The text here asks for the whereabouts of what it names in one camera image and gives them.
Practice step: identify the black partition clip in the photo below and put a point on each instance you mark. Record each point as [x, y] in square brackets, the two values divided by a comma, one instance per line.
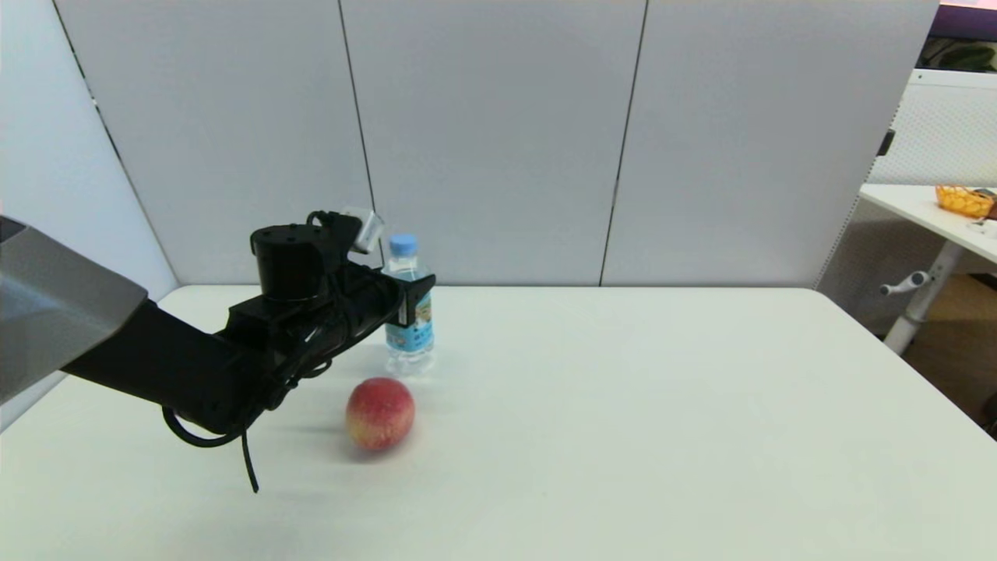
[884, 145]

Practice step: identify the white side table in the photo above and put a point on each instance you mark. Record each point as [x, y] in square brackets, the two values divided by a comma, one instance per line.
[911, 204]

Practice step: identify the dark purple board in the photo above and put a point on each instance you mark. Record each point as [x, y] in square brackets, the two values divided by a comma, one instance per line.
[966, 23]

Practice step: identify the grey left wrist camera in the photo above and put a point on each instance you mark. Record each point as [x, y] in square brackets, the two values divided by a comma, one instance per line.
[366, 230]

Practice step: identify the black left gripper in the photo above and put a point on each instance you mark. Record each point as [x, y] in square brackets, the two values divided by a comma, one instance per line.
[366, 308]

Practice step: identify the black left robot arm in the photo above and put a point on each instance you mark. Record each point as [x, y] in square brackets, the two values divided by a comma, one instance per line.
[156, 358]

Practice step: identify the green plant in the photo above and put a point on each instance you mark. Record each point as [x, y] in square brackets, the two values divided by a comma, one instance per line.
[966, 58]

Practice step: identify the white perforated panel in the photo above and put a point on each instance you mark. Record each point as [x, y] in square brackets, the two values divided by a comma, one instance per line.
[942, 132]

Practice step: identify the clear soda water bottle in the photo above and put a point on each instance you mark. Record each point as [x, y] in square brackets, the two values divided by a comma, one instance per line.
[406, 344]

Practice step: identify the red yellow peach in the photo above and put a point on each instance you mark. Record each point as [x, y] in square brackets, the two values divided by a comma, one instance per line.
[380, 413]

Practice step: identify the brown item on side table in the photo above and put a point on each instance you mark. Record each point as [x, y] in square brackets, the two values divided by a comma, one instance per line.
[992, 209]

